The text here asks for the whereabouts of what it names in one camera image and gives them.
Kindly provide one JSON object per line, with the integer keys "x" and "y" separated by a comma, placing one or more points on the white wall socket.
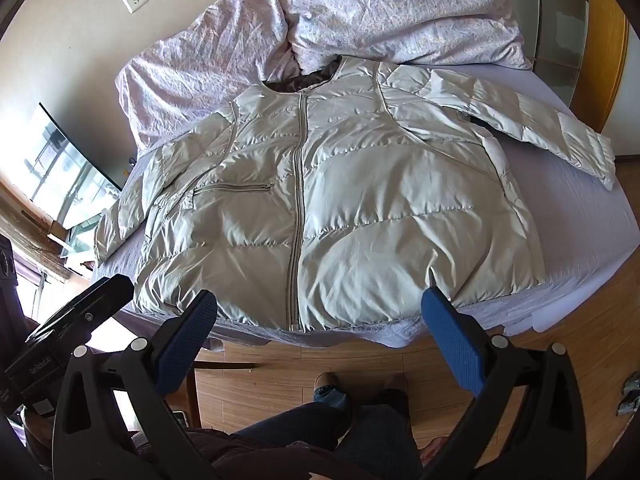
{"x": 133, "y": 0}

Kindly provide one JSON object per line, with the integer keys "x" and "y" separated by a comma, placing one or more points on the wooden headboard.
{"x": 600, "y": 50}

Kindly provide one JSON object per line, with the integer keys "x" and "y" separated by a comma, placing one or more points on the pink floral pillow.
{"x": 400, "y": 10}

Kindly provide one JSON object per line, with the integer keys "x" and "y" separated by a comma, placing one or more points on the bed with purple sheet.
{"x": 565, "y": 240}

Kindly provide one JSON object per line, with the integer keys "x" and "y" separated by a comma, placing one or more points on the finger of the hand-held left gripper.
{"x": 87, "y": 305}

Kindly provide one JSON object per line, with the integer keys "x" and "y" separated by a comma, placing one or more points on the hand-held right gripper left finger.
{"x": 186, "y": 337}

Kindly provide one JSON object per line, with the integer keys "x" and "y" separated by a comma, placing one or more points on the cream puffer jacket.
{"x": 350, "y": 185}

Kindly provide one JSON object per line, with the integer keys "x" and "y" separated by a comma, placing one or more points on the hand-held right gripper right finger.
{"x": 454, "y": 341}

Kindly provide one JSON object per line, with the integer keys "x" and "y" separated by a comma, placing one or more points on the grey crumpled cloth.
{"x": 631, "y": 400}

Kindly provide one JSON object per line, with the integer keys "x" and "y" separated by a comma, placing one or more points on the pink floral quilt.
{"x": 200, "y": 60}

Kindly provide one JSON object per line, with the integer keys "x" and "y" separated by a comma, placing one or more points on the flat screen television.
{"x": 65, "y": 170}

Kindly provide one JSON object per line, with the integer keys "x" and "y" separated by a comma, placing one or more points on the glass top television stand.
{"x": 45, "y": 255}

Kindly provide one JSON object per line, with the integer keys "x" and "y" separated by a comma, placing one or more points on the person in dark jeans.
{"x": 380, "y": 435}

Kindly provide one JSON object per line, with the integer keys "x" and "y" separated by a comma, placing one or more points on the person's left leg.
{"x": 300, "y": 420}

